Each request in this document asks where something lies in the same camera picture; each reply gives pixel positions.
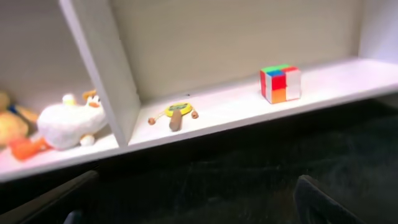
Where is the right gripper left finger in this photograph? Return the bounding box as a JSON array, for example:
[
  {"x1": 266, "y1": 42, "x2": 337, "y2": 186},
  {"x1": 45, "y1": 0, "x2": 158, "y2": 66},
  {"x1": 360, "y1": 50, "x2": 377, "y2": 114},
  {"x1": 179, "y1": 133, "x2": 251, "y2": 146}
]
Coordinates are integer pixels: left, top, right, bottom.
[{"x1": 0, "y1": 169, "x2": 100, "y2": 224}]

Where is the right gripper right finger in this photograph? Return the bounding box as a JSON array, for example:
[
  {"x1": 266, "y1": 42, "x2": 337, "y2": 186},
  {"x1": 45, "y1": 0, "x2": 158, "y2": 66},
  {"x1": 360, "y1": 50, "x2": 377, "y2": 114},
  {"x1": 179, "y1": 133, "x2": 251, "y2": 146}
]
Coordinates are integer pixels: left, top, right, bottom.
[{"x1": 294, "y1": 174, "x2": 368, "y2": 224}]

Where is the many-coloured puzzle cube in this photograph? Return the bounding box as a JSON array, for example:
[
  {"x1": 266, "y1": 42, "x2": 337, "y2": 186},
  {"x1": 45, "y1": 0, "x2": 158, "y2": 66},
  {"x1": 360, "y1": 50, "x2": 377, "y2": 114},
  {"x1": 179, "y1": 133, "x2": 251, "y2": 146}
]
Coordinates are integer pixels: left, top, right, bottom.
[{"x1": 259, "y1": 63, "x2": 302, "y2": 105}]

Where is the yellow rattle drum toy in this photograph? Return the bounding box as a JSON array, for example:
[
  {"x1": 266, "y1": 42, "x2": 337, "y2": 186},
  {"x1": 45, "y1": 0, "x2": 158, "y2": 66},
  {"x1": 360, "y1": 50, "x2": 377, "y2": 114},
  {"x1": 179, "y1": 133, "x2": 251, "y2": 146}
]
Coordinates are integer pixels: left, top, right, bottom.
[{"x1": 147, "y1": 102, "x2": 200, "y2": 133}]

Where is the white plush goose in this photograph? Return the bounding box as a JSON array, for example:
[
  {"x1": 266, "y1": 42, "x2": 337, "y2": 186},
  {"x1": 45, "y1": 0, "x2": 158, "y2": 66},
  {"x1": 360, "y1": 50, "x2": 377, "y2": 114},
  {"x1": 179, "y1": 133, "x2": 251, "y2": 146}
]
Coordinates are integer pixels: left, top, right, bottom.
[{"x1": 9, "y1": 89, "x2": 108, "y2": 161}]

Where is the yellow plush duck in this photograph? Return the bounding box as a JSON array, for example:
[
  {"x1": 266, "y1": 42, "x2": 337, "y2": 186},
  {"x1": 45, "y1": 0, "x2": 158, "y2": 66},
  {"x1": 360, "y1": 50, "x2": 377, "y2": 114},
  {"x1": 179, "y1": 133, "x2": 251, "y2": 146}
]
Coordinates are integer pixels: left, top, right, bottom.
[{"x1": 0, "y1": 90, "x2": 40, "y2": 149}]

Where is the white shelf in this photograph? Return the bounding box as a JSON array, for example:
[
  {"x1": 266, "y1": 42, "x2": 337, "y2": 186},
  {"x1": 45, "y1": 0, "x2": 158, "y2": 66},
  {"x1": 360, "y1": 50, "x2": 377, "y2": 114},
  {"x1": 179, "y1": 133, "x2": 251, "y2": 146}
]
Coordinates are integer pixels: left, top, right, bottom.
[{"x1": 0, "y1": 0, "x2": 398, "y2": 183}]

